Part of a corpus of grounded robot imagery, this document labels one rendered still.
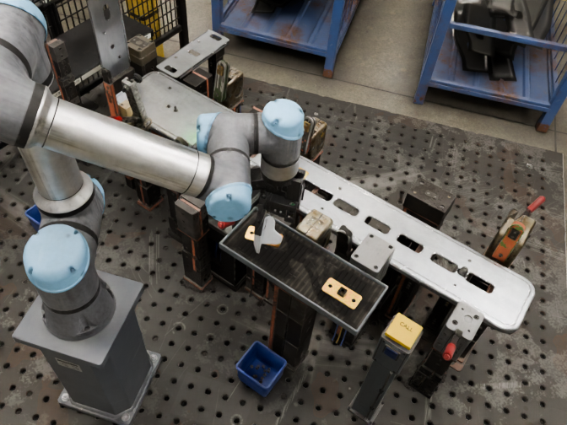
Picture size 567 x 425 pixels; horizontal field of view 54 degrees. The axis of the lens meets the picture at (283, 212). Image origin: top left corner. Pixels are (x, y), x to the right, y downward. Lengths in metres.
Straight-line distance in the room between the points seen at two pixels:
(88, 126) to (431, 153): 1.61
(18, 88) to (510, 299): 1.21
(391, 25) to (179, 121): 2.64
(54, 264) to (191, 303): 0.70
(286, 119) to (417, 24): 3.35
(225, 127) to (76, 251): 0.37
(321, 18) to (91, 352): 2.98
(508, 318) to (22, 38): 1.22
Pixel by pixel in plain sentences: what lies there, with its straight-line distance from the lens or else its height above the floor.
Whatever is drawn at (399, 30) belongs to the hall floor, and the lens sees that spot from 4.18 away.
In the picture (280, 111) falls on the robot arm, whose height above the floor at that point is 1.55.
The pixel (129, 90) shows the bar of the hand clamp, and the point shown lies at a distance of 1.64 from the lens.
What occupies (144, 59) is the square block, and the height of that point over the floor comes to 1.02.
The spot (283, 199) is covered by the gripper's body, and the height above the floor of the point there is 1.34.
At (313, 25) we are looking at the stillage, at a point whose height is 0.16.
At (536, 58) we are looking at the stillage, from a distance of 3.99.
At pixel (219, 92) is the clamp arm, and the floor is 1.02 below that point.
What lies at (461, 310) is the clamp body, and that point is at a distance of 1.41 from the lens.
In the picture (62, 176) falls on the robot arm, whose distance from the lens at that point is 1.12.
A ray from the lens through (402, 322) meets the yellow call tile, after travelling 1.24.
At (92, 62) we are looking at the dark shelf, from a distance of 2.03.
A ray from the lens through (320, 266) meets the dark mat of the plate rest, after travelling 1.27.
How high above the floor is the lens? 2.22
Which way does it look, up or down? 51 degrees down
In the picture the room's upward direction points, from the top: 6 degrees clockwise
